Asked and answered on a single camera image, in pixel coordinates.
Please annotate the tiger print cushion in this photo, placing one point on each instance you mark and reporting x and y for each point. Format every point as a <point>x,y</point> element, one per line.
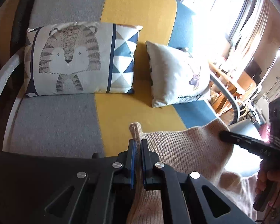
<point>70,58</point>

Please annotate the wooden desk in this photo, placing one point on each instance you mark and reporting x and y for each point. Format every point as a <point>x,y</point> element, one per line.
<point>242,84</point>

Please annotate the grey yellow blue sofa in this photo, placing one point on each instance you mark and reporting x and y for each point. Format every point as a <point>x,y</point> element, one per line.
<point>135,11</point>

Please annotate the deer print cushion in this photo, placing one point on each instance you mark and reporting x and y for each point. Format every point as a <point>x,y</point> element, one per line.
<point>175,74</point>

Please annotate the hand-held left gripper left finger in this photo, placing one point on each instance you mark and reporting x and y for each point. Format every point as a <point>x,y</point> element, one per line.
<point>131,165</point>

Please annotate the metal clothes rack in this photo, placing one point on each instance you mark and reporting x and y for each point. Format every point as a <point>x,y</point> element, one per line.
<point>276,58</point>

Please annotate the black television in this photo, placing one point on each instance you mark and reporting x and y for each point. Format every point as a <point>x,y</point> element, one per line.
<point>253,68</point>

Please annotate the beige knitted sweater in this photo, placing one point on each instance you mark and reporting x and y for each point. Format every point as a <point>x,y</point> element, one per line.
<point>191,149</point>

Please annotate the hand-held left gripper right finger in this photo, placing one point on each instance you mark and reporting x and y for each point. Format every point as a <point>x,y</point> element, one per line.
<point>143,165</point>

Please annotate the window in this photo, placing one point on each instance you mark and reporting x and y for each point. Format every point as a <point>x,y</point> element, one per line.
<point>217,7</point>

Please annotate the person's right hand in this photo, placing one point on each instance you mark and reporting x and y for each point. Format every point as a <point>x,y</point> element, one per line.
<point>264,177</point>

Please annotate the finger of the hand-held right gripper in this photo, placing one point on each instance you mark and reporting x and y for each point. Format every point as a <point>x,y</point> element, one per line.
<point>238,140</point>

